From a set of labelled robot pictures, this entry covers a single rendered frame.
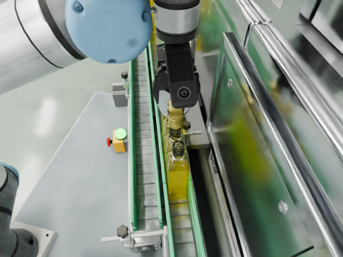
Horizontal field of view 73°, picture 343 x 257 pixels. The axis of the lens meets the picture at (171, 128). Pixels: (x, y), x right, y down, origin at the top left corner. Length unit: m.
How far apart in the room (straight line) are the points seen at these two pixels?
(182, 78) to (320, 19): 0.20
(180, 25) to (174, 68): 0.07
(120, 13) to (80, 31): 0.04
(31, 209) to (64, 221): 0.14
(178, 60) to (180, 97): 0.07
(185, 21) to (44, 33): 0.22
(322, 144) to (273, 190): 0.14
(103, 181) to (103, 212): 0.12
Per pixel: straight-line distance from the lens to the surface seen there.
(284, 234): 0.42
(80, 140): 1.11
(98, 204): 0.93
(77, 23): 0.22
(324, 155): 0.30
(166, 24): 0.40
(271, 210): 0.43
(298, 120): 0.33
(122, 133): 0.95
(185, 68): 0.41
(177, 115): 0.53
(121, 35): 0.22
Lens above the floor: 1.59
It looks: 51 degrees down
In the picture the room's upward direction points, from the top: straight up
